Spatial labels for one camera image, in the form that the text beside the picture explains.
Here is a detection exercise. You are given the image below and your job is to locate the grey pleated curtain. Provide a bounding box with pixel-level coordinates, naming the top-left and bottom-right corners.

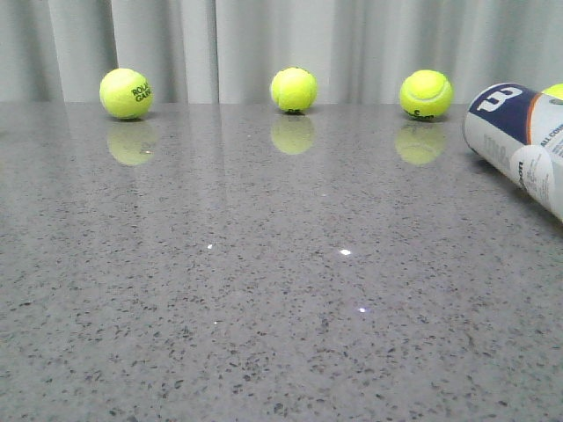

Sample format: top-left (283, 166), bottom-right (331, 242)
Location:
top-left (1, 1), bottom-right (562, 104)

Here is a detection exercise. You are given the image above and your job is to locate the white blue Wilson tennis can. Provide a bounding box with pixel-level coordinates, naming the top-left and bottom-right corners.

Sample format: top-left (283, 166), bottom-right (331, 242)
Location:
top-left (462, 83), bottom-right (562, 219)

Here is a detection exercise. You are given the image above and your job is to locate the yellow tennis ball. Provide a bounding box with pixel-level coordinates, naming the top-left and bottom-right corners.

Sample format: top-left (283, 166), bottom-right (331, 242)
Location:
top-left (99, 68), bottom-right (153, 120)
top-left (270, 67), bottom-right (318, 113)
top-left (542, 83), bottom-right (563, 99)
top-left (399, 69), bottom-right (454, 120)

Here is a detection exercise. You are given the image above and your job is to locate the middle yellow tennis ball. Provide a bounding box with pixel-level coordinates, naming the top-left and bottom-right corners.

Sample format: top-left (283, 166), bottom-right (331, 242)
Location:
top-left (270, 67), bottom-right (318, 113)

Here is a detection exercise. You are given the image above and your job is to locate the far right yellow tennis ball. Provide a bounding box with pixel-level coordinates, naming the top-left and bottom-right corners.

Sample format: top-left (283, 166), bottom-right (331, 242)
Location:
top-left (542, 83), bottom-right (563, 99)

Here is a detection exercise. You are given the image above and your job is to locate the left yellow tennis ball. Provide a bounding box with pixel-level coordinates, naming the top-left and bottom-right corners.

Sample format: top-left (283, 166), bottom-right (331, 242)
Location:
top-left (99, 68), bottom-right (153, 120)

